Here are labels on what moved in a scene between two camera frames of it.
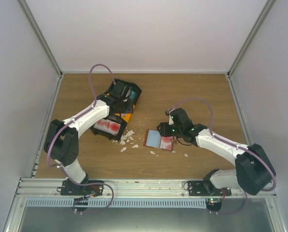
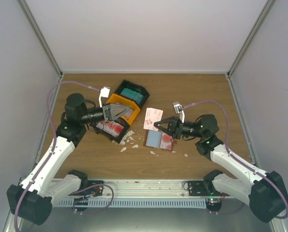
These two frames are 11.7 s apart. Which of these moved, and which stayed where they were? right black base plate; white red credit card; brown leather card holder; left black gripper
Moved: left black gripper
Stayed: white red credit card; brown leather card holder; right black base plate
